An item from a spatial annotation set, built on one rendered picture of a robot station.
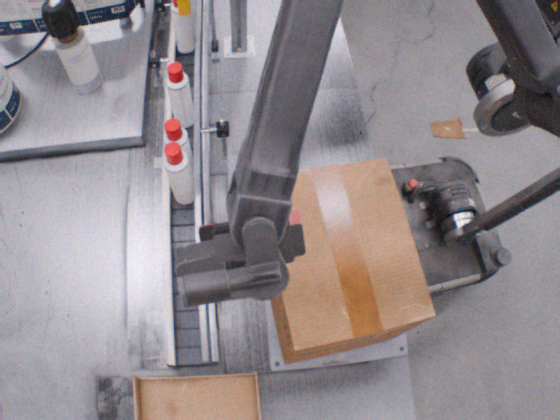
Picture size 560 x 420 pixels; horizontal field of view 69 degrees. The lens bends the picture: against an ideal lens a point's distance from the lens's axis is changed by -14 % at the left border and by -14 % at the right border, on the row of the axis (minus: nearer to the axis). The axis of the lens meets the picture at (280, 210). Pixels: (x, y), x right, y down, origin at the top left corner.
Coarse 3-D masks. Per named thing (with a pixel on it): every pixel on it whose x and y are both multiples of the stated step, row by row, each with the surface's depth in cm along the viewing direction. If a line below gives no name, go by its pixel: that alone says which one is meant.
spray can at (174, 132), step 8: (168, 120) 89; (176, 120) 89; (168, 128) 88; (176, 128) 88; (168, 136) 90; (176, 136) 90; (184, 136) 92; (184, 144) 93; (192, 160) 101; (192, 168) 103
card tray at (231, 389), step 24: (144, 384) 92; (168, 384) 93; (192, 384) 93; (216, 384) 93; (240, 384) 94; (144, 408) 90; (168, 408) 91; (192, 408) 91; (216, 408) 91; (240, 408) 92
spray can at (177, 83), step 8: (176, 64) 95; (168, 72) 94; (176, 72) 94; (184, 72) 99; (168, 80) 98; (176, 80) 96; (184, 80) 98; (168, 88) 98; (176, 88) 98; (184, 88) 99; (176, 96) 100; (184, 96) 101; (176, 104) 103; (184, 104) 104; (192, 104) 107; (176, 112) 106; (184, 112) 106; (192, 112) 109; (184, 120) 109; (192, 120) 111; (184, 128) 112
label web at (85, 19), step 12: (72, 0) 111; (84, 0) 113; (96, 0) 114; (108, 0) 115; (120, 0) 116; (132, 0) 121; (84, 12) 116; (96, 12) 118; (108, 12) 119; (120, 12) 120; (84, 24) 121
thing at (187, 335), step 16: (176, 48) 123; (192, 64) 121; (192, 80) 119; (192, 96) 116; (192, 128) 113; (192, 144) 111; (176, 208) 104; (192, 208) 104; (176, 224) 102; (192, 224) 103; (176, 240) 101; (192, 240) 101; (176, 288) 97; (176, 304) 95; (208, 304) 96; (176, 320) 94; (192, 320) 94; (208, 320) 94; (176, 336) 93; (192, 336) 93; (208, 336) 93; (176, 352) 91; (192, 352) 92
